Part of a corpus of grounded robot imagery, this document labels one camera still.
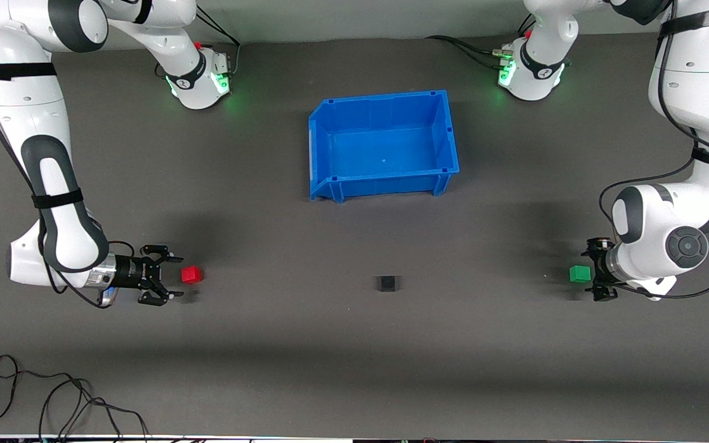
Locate grey table mat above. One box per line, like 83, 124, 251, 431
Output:
0, 25, 709, 439

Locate blue plastic storage bin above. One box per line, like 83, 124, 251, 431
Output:
308, 90, 460, 204

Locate black cable along right arm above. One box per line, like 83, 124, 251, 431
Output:
0, 49, 137, 309

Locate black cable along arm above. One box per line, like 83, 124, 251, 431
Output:
0, 49, 137, 309
598, 0, 709, 301

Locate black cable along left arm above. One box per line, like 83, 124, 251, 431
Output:
598, 0, 709, 301

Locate thin black cable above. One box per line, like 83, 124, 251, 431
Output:
38, 378, 150, 442
0, 355, 92, 435

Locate black right arm base cable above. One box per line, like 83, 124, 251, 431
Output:
194, 9, 242, 79

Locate black arm base cable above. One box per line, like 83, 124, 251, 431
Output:
425, 35, 510, 70
194, 9, 242, 79

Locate black left arm base cable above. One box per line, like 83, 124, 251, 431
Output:
425, 35, 510, 70

